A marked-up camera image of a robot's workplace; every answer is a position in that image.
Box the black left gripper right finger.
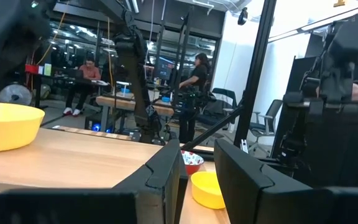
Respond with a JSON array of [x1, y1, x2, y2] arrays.
[[213, 138, 358, 224]]

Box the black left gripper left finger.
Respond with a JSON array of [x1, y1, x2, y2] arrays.
[[0, 139, 188, 224]]

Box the red floral bowl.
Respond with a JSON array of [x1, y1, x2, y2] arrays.
[[180, 150, 205, 176]]

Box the small yellow bowl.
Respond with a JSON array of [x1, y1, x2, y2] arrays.
[[190, 170, 226, 210]]

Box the grey office chair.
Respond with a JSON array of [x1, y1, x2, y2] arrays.
[[249, 99, 284, 147]]

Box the wooden riser shelf black legs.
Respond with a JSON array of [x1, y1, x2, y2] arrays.
[[0, 127, 164, 194]]

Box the background wooden table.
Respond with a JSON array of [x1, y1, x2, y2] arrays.
[[95, 95, 175, 131]]

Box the black office chair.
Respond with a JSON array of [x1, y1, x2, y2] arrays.
[[197, 88, 239, 125]]

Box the person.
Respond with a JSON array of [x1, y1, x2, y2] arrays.
[[62, 57, 102, 118], [178, 52, 211, 144]]

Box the computer monitor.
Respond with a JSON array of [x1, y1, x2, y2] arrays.
[[155, 57, 175, 82]]

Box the large yellow bowl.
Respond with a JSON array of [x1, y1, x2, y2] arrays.
[[0, 101, 46, 153]]

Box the white floor fan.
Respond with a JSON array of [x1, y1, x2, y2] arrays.
[[0, 83, 33, 106]]

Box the red box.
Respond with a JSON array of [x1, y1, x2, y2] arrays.
[[25, 64, 40, 75]]

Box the black rig frame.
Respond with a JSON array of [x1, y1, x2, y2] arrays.
[[180, 0, 278, 153]]

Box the black mounted camera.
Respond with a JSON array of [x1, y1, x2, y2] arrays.
[[237, 6, 249, 26]]

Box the black blurred camera cable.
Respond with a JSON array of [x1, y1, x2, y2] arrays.
[[0, 0, 55, 91]]

